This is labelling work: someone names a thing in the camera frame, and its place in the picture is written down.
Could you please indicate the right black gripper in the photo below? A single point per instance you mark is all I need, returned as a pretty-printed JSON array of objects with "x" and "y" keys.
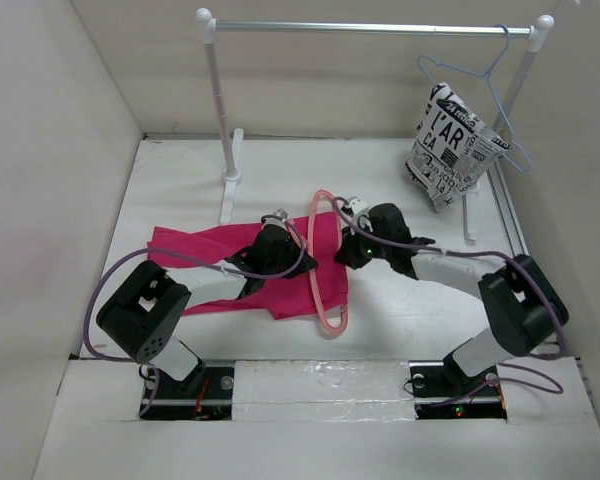
[{"x": 350, "y": 251}]

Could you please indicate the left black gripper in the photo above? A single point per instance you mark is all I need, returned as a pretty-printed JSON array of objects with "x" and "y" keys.
[{"x": 293, "y": 247}]

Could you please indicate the pink trousers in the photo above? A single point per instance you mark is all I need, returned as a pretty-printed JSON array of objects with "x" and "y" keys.
[{"x": 282, "y": 298}]

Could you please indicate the pink plastic hanger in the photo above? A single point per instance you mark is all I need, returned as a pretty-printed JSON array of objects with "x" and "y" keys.
[{"x": 330, "y": 330}]

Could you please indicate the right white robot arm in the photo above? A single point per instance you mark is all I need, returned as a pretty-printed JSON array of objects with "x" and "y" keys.
[{"x": 522, "y": 307}]

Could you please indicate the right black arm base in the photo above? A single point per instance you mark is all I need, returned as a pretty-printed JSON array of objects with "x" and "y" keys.
[{"x": 437, "y": 399}]

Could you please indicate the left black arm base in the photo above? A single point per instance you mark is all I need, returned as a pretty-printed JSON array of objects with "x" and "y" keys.
[{"x": 211, "y": 400}]

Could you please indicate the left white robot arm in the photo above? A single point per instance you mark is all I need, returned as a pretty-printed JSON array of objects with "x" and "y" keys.
[{"x": 142, "y": 315}]

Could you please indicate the black white printed garment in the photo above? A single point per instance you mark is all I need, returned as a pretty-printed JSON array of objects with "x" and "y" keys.
[{"x": 453, "y": 148}]

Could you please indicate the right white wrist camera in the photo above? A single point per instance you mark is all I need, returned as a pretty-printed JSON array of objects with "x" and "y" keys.
[{"x": 355, "y": 209}]

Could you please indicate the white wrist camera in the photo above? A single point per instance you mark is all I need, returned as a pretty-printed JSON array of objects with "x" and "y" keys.
[
  {"x": 355, "y": 209},
  {"x": 279, "y": 216}
]

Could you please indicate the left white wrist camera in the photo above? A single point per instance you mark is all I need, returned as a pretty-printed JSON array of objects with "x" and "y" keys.
[{"x": 279, "y": 216}]

